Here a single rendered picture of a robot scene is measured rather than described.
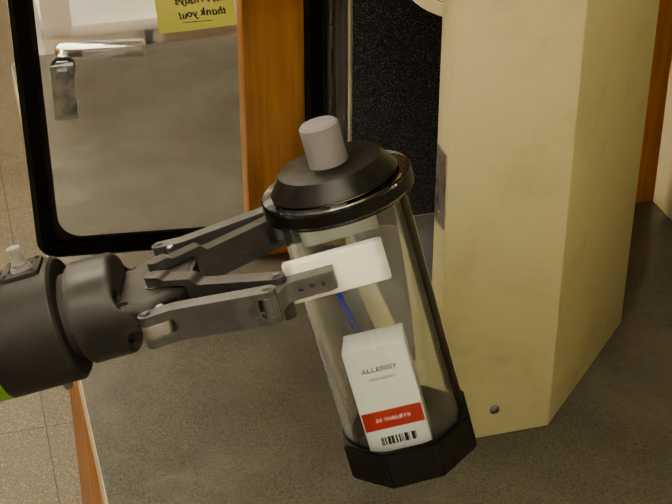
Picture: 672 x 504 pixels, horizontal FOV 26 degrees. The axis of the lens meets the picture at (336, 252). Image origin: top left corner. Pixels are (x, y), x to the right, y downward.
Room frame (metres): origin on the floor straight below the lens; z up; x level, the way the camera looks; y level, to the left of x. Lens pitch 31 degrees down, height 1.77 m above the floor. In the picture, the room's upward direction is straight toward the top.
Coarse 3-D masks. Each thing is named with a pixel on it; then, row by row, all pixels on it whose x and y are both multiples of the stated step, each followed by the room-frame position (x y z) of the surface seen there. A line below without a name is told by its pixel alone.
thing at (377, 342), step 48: (384, 192) 0.86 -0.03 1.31; (288, 240) 0.87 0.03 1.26; (336, 240) 0.85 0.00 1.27; (384, 240) 0.86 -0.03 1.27; (384, 288) 0.85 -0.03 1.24; (336, 336) 0.85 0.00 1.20; (384, 336) 0.84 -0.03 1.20; (432, 336) 0.86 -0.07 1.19; (336, 384) 0.85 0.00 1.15; (384, 384) 0.84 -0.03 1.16; (432, 384) 0.85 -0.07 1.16; (384, 432) 0.83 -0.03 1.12; (432, 432) 0.84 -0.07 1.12
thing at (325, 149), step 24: (312, 120) 0.91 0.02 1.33; (336, 120) 0.90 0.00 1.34; (312, 144) 0.89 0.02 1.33; (336, 144) 0.89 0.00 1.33; (360, 144) 0.92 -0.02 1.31; (288, 168) 0.91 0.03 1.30; (312, 168) 0.89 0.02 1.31; (336, 168) 0.89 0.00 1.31; (360, 168) 0.87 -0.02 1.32; (384, 168) 0.88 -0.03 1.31; (288, 192) 0.87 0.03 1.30; (312, 192) 0.86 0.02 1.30; (336, 192) 0.86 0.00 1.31; (360, 192) 0.86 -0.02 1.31
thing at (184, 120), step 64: (64, 0) 1.31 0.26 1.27; (128, 0) 1.31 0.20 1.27; (192, 0) 1.32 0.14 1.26; (256, 0) 1.33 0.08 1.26; (128, 64) 1.31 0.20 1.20; (192, 64) 1.32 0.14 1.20; (256, 64) 1.33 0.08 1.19; (64, 128) 1.30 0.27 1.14; (128, 128) 1.31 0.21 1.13; (192, 128) 1.32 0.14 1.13; (256, 128) 1.33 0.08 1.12; (64, 192) 1.30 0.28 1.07; (128, 192) 1.31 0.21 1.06; (192, 192) 1.32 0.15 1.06; (256, 192) 1.33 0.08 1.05
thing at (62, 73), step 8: (56, 64) 1.30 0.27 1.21; (64, 64) 1.29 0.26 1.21; (72, 64) 1.29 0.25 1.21; (56, 72) 1.29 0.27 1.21; (64, 72) 1.29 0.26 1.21; (72, 72) 1.29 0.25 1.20; (56, 80) 1.28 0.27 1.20; (64, 80) 1.28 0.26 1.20; (72, 80) 1.29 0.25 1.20; (56, 88) 1.29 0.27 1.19; (64, 88) 1.29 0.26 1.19; (72, 88) 1.29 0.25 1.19; (56, 96) 1.29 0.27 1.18; (64, 96) 1.29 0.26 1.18; (72, 96) 1.29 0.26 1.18; (56, 104) 1.29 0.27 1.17; (64, 104) 1.29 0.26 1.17; (72, 104) 1.29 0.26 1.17; (56, 112) 1.29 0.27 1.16; (64, 112) 1.29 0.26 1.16; (72, 112) 1.29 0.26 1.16; (56, 120) 1.29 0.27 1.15
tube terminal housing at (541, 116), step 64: (448, 0) 1.07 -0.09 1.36; (512, 0) 1.06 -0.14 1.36; (576, 0) 1.08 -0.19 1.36; (640, 0) 1.20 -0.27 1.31; (448, 64) 1.06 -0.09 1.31; (512, 64) 1.06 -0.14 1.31; (576, 64) 1.08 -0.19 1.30; (640, 64) 1.22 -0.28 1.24; (448, 128) 1.05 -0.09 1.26; (512, 128) 1.06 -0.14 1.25; (576, 128) 1.08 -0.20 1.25; (640, 128) 1.24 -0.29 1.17; (448, 192) 1.05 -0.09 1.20; (512, 192) 1.07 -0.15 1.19; (576, 192) 1.09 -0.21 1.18; (448, 256) 1.05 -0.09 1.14; (512, 256) 1.07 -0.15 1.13; (576, 256) 1.11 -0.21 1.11; (448, 320) 1.05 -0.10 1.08; (512, 320) 1.07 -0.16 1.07; (576, 320) 1.13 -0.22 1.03; (512, 384) 1.07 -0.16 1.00; (576, 384) 1.14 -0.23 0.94
